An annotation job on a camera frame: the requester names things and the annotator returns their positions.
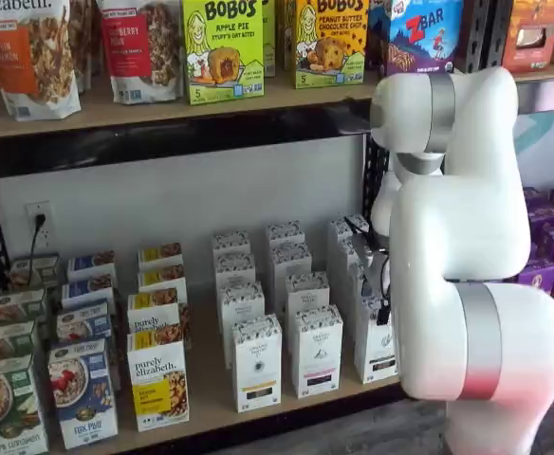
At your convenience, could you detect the red purely elizabeth granola bag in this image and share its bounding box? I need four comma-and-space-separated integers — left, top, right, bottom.
96, 0, 186, 106

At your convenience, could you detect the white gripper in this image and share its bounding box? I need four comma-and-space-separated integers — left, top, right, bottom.
344, 213, 394, 328

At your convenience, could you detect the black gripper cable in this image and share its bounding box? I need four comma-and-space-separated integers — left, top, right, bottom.
369, 236, 394, 309

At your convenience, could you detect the black metal shelving rack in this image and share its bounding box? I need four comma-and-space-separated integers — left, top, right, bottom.
478, 0, 554, 119
0, 0, 496, 455

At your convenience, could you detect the green oatmeal box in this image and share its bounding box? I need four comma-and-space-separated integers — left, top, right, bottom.
0, 319, 40, 368
0, 354, 50, 455
0, 286, 49, 329
9, 253, 64, 292

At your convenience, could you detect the yellow Bobo's peanut butter box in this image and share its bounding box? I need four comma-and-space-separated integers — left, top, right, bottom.
281, 0, 300, 73
295, 0, 370, 90

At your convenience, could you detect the blue oatmeal box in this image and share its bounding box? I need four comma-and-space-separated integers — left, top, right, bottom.
47, 337, 120, 451
66, 249, 118, 282
56, 298, 114, 347
61, 273, 117, 310

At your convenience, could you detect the white wall outlet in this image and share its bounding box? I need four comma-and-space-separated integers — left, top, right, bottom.
24, 202, 54, 248

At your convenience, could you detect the white sheet with teal stripe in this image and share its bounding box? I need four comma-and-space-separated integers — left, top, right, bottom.
513, 82, 554, 191

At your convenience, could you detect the wooden shelf board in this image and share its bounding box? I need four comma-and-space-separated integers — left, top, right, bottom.
0, 68, 382, 141
44, 272, 404, 451
513, 64, 554, 85

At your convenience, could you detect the black plug with cord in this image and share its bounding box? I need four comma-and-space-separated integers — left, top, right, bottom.
28, 213, 48, 286

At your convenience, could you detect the yellow purely elizabeth box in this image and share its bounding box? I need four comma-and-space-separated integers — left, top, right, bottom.
126, 288, 192, 340
137, 242, 185, 273
137, 264, 189, 298
126, 326, 191, 433

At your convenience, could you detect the green Bobo's apple pie box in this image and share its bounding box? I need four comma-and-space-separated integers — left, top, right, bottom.
181, 0, 266, 106
261, 0, 279, 80

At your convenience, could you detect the white box green strip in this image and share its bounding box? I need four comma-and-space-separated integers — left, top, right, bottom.
326, 215, 371, 244
347, 258, 378, 305
353, 293, 401, 386
337, 233, 366, 267

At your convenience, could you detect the orange Annie's box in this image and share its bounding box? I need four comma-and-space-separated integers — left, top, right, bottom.
501, 0, 554, 74

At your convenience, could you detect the white box pink strip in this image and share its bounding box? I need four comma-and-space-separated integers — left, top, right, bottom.
289, 303, 344, 400
284, 270, 331, 319
265, 220, 305, 250
270, 242, 314, 304

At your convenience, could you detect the white box yellow strip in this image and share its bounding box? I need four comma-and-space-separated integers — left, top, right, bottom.
210, 229, 252, 260
231, 313, 284, 413
212, 252, 258, 291
217, 280, 267, 371

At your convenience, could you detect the blue Z Bar box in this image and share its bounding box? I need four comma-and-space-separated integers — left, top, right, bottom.
366, 0, 393, 75
384, 0, 465, 78

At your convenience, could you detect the orange purely elizabeth granola bag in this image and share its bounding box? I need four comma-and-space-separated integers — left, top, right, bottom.
67, 0, 103, 94
0, 0, 83, 122

